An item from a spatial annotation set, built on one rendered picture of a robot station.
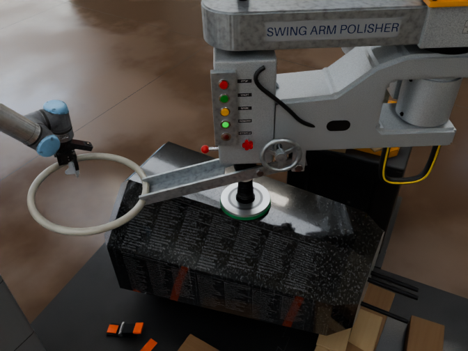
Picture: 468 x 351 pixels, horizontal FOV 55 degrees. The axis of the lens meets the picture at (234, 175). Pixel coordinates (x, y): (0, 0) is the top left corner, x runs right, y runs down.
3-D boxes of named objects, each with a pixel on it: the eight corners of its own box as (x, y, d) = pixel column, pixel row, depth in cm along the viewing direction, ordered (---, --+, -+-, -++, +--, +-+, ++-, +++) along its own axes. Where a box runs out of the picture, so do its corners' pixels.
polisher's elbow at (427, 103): (388, 102, 174) (398, 54, 162) (437, 99, 174) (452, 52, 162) (403, 129, 160) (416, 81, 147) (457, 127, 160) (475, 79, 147)
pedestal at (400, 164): (310, 173, 330) (320, 83, 282) (402, 199, 307) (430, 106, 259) (276, 234, 286) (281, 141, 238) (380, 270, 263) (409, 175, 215)
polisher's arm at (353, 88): (425, 137, 187) (462, 23, 155) (447, 173, 170) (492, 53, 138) (249, 144, 187) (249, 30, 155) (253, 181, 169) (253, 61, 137)
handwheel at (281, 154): (297, 156, 170) (299, 123, 160) (301, 173, 162) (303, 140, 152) (257, 157, 170) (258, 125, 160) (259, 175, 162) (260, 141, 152)
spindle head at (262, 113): (306, 133, 185) (317, 28, 156) (315, 168, 169) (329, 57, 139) (219, 136, 185) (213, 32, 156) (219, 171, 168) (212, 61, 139)
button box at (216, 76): (237, 141, 160) (235, 68, 142) (237, 145, 158) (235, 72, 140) (214, 141, 160) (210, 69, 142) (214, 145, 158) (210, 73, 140)
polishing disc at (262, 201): (215, 214, 188) (215, 212, 187) (226, 180, 203) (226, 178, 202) (266, 220, 184) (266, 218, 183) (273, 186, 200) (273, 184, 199)
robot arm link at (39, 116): (18, 129, 169) (50, 117, 175) (6, 115, 175) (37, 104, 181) (25, 148, 175) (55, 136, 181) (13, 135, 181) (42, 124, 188)
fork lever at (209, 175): (301, 141, 186) (299, 131, 183) (308, 171, 171) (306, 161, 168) (147, 180, 198) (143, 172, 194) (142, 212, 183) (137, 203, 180)
